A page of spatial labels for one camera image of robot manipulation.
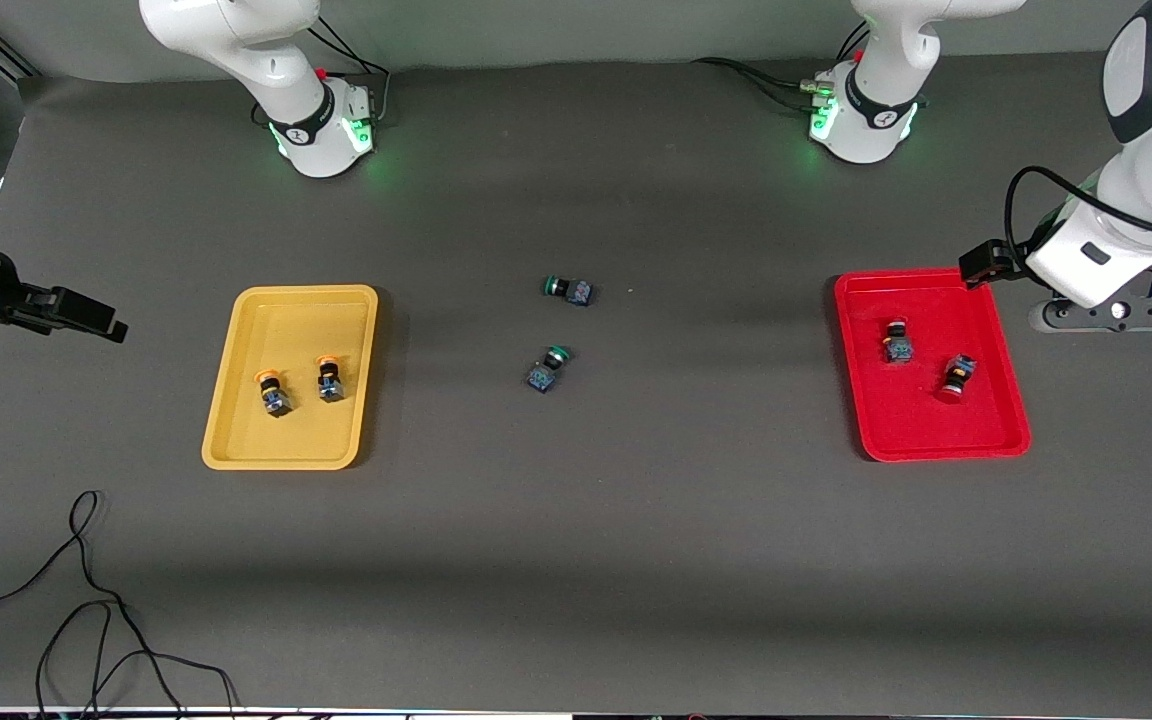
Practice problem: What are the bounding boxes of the thin black loose cable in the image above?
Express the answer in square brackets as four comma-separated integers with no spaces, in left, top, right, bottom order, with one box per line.
[0,490,240,716]

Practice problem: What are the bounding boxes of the yellow plastic tray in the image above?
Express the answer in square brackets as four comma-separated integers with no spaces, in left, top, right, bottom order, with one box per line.
[201,284,380,471]

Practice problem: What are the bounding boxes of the black left base cables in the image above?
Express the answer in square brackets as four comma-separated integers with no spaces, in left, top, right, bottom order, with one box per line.
[693,20,872,113]

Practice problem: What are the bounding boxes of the green push button switch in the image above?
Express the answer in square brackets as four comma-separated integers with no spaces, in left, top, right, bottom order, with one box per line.
[524,344,574,394]
[543,274,594,308]

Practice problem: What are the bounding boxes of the dark grey table cloth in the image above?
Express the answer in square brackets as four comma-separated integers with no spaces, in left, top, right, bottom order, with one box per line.
[0,45,1152,713]

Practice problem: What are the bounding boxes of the metal frame rail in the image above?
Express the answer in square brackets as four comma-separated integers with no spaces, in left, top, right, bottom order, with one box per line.
[0,30,37,81]

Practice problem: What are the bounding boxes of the red plastic tray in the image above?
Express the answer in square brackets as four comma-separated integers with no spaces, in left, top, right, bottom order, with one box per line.
[833,267,1033,463]

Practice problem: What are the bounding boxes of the black right base cables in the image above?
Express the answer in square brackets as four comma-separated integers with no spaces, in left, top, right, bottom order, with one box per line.
[254,10,392,129]

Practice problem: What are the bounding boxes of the black base cables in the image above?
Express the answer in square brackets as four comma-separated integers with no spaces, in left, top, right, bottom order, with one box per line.
[254,10,392,129]
[693,20,872,113]

